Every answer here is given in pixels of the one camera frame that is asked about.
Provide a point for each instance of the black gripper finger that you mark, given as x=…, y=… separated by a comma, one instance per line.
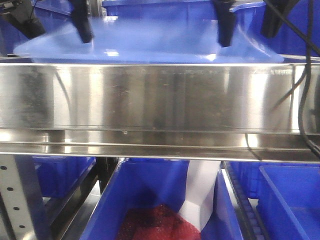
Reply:
x=80, y=20
x=272, y=23
x=226, y=21
x=27, y=23

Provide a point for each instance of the blue plastic tray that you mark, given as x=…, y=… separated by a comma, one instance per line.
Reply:
x=131, y=41

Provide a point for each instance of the blue bin upper shelf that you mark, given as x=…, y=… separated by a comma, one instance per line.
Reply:
x=53, y=13

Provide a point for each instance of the stainless steel shelf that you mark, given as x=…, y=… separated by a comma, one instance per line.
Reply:
x=229, y=112

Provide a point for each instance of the blue bin lower left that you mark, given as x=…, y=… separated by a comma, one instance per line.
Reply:
x=58, y=174

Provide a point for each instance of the white paper sheet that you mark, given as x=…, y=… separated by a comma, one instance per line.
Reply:
x=201, y=177

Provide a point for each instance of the blue bin lower right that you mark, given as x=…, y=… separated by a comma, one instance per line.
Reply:
x=288, y=196

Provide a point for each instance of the blue bin with red mesh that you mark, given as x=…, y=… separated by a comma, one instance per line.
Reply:
x=147, y=183

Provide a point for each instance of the red mesh netting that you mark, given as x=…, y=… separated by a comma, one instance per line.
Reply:
x=157, y=223

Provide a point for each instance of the perforated metal shelf post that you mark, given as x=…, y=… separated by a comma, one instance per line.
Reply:
x=22, y=198

